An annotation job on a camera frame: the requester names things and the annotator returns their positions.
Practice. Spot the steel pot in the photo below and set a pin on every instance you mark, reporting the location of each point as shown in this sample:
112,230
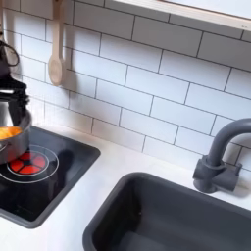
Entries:
18,145

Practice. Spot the wooden shelf board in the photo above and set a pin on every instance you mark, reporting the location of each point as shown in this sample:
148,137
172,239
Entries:
183,11

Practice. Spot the black toy stove top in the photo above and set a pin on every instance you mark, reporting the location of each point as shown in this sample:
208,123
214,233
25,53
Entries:
62,170

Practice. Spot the dark grey tap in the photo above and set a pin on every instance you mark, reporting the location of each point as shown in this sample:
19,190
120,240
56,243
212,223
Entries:
215,170

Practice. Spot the orange toy carrot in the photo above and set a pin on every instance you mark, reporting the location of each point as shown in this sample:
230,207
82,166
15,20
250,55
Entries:
9,132

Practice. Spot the wooden spoon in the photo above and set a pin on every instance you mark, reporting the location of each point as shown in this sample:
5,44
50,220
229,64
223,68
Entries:
56,67

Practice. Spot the dark grey sink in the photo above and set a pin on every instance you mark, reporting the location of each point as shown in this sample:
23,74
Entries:
147,212

